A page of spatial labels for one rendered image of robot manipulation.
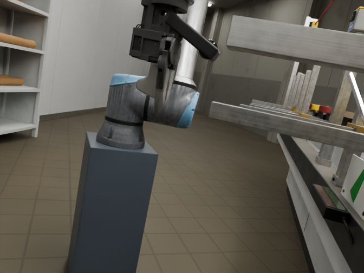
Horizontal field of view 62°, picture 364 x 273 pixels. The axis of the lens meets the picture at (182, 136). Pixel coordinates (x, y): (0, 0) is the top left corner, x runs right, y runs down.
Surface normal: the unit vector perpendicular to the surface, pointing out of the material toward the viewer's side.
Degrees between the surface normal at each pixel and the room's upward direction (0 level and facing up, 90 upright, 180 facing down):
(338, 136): 90
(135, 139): 70
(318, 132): 90
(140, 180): 90
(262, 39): 90
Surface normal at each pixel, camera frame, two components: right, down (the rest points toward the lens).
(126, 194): 0.35, 0.24
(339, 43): -0.25, 0.13
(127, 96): -0.02, 0.14
